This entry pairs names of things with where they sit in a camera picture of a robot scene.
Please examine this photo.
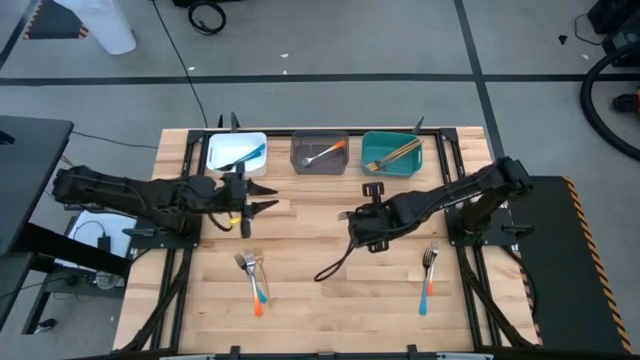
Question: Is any black floor cable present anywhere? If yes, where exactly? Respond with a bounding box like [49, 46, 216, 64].
[149, 0, 210, 129]

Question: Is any thick black hose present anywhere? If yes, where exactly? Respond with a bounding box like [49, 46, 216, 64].
[579, 42, 640, 162]

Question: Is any black metal table frame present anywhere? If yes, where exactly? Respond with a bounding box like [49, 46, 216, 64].
[112, 113, 541, 360]

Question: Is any coiled black cable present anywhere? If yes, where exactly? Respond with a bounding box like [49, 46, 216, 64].
[187, 0, 228, 36]

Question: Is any white flat box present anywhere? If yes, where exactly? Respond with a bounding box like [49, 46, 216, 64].
[53, 209, 139, 274]

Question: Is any black desk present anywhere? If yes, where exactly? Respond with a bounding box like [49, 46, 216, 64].
[0, 114, 132, 335]

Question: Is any white floor-standing bag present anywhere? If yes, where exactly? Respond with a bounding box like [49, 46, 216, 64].
[53, 0, 137, 56]

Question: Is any large hazard-edged black mat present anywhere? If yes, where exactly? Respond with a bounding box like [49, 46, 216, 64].
[507, 174, 635, 355]

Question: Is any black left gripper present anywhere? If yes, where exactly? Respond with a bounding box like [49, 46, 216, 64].
[219, 160, 280, 240]

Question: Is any white plastic bin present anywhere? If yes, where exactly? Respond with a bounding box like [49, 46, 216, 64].
[206, 131, 269, 178]

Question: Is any thin black cable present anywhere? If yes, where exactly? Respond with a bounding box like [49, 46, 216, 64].
[69, 130, 159, 150]

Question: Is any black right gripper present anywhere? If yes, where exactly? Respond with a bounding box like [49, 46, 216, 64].
[347, 182, 399, 254]

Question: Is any black equipment case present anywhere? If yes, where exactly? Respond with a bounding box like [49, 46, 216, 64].
[587, 0, 640, 69]

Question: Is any black and orange tool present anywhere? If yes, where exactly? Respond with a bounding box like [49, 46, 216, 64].
[611, 89, 640, 114]

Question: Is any small hazard-striped floor mat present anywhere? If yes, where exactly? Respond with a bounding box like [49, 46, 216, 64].
[22, 0, 90, 41]

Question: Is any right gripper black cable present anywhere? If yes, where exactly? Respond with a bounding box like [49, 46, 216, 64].
[313, 238, 357, 283]

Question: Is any teal plastic bin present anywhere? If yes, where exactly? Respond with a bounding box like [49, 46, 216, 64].
[360, 129, 426, 179]

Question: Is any white coiled cable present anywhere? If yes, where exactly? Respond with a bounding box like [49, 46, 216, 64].
[92, 272, 121, 291]

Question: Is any grey translucent plastic bin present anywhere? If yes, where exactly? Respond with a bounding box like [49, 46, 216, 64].
[289, 129, 351, 176]

